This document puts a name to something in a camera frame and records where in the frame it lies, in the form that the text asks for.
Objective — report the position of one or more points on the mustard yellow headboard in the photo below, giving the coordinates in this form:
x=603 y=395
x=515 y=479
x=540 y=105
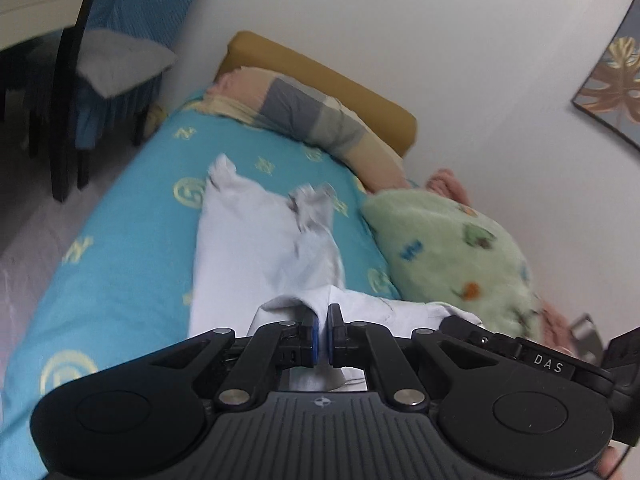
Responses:
x=350 y=87

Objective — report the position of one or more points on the white garment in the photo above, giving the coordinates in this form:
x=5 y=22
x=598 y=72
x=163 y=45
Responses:
x=240 y=240

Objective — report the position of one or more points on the blue cloth on chair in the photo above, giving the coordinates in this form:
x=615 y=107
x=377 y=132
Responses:
x=135 y=0

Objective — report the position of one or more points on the person's right hand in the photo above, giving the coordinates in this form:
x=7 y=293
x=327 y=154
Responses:
x=611 y=464

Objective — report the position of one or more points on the green fleece blanket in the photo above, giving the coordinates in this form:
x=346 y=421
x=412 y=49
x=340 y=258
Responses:
x=450 y=240

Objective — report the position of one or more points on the leaf print wall picture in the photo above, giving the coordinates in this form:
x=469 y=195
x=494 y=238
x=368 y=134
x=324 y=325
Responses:
x=612 y=85

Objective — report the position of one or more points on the turquoise patterned bed sheet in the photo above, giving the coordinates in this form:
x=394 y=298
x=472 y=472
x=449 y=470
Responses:
x=125 y=220

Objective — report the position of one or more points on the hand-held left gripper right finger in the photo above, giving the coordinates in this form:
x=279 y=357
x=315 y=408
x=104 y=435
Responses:
x=331 y=336

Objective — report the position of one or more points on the grey cushion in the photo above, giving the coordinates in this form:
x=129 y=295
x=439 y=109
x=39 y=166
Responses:
x=120 y=62

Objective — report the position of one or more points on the pink cloth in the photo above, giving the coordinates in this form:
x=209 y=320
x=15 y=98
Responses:
x=450 y=185

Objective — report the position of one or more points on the grey beige striped pillow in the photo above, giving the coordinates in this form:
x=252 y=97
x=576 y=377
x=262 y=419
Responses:
x=310 y=115

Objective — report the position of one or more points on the dark wooden chair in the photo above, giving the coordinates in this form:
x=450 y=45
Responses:
x=62 y=110

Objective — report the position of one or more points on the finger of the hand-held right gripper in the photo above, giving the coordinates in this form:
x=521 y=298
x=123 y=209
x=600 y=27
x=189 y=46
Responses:
x=460 y=329

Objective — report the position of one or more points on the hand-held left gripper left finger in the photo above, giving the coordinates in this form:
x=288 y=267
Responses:
x=312 y=338

